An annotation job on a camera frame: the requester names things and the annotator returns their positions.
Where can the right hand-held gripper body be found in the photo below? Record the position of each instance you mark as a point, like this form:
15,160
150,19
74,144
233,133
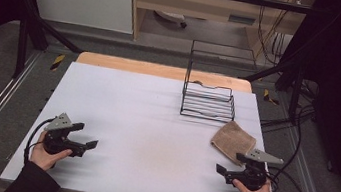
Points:
253,176

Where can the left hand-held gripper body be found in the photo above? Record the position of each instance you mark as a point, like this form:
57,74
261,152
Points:
56,135

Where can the person's left hand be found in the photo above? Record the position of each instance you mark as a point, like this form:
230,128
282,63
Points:
45,158

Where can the brown folded towel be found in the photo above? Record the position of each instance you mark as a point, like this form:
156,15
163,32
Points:
233,140

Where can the yellow black tape strip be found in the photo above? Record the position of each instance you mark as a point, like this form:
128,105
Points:
270,97
57,62

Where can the wooden table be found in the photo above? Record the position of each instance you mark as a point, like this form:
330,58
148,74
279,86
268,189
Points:
129,65

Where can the white object under desk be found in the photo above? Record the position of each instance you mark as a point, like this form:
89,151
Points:
169,16

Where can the light wooden desk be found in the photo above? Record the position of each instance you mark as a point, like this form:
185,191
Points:
204,6

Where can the black metal frame stand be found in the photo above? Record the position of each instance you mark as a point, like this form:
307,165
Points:
296,90
22,48

